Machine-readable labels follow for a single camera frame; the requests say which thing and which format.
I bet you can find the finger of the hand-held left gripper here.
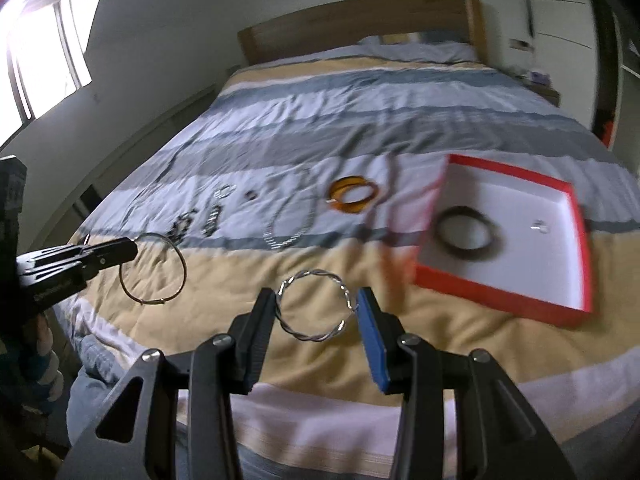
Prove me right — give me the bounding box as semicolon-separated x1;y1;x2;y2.
15;239;138;273
17;266;96;313

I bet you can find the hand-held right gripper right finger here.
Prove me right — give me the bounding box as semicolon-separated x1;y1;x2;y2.
356;287;581;480

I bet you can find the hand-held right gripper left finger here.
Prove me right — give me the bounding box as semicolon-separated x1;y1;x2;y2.
57;287;276;480

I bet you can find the twisted silver bangle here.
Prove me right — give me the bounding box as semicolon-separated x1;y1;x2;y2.
275;270;359;343

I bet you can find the thin bronze bangle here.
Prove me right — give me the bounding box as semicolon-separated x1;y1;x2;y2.
119;232;189;306

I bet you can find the dark beaded bracelet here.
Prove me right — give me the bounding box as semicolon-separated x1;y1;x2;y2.
169;209;199;242

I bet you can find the silver link bracelet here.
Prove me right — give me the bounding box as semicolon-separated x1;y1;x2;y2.
201;204;224;237

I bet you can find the amber bangle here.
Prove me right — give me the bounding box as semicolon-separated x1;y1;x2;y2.
327;175;382;216

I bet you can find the red cardboard box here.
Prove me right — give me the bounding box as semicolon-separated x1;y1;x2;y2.
412;154;596;329

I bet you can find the window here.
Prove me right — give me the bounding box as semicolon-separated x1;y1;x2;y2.
0;0;117;122

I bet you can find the striped duvet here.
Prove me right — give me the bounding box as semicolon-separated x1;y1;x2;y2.
54;40;640;480

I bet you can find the wooden nightstand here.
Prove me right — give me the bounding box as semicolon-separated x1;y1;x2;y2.
520;72;562;108

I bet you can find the striped pillow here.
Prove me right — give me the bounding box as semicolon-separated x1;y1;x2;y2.
359;29;477;61

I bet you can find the wooden headboard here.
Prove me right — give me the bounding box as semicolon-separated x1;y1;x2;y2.
237;0;489;66

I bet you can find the white wardrobe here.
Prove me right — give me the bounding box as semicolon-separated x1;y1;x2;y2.
520;0;640;153

